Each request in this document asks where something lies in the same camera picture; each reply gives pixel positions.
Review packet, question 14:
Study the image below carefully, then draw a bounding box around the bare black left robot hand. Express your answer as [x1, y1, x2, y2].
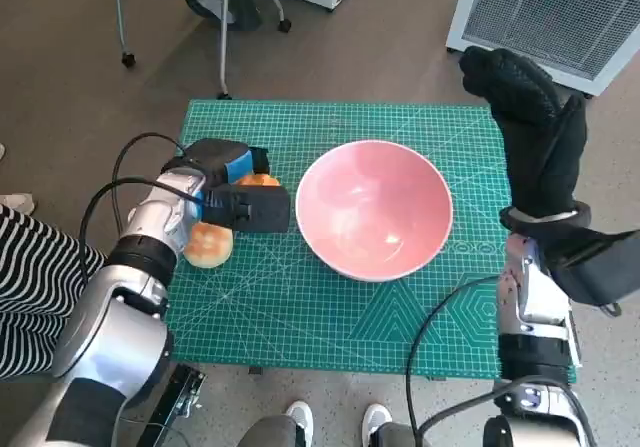
[182, 138, 272, 187]

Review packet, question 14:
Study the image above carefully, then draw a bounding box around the person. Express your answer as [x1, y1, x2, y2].
[0, 204, 109, 381]

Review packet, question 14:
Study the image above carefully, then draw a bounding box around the white shoe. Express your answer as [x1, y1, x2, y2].
[361, 403, 394, 438]
[285, 400, 315, 447]

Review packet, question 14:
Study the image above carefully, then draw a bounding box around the round toy bread bun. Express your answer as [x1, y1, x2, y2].
[183, 221, 234, 270]

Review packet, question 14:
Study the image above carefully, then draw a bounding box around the oblong striped toy bread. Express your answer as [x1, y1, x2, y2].
[233, 172, 281, 188]

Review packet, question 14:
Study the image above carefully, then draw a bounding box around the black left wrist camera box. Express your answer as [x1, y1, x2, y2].
[199, 182, 292, 234]

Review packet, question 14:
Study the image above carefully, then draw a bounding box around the grey trouser leg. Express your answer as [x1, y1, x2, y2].
[237, 414, 301, 447]
[372, 421, 426, 447]

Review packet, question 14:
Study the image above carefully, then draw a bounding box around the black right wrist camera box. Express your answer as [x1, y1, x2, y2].
[544, 231, 640, 308]

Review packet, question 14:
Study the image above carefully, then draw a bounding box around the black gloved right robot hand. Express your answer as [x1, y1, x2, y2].
[458, 45, 587, 222]

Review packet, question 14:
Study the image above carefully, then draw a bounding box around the white appliance with mesh grille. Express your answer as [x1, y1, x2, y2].
[444, 0, 640, 97]

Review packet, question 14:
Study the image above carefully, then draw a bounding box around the green cutting mat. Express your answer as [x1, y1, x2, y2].
[163, 99, 584, 383]

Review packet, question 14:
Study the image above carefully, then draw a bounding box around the pink bowl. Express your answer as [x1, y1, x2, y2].
[295, 140, 455, 282]

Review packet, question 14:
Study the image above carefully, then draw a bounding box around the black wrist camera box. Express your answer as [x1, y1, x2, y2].
[544, 231, 640, 308]
[199, 182, 292, 234]

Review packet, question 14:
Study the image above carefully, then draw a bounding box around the black metal bar with clamp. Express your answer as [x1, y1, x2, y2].
[137, 364, 207, 447]

